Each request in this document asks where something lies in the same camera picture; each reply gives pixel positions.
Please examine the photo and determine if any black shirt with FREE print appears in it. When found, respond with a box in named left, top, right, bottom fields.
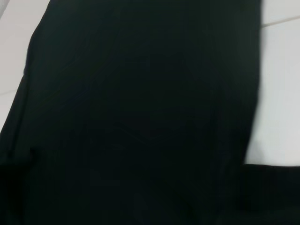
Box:
left=0, top=0, right=300, bottom=225

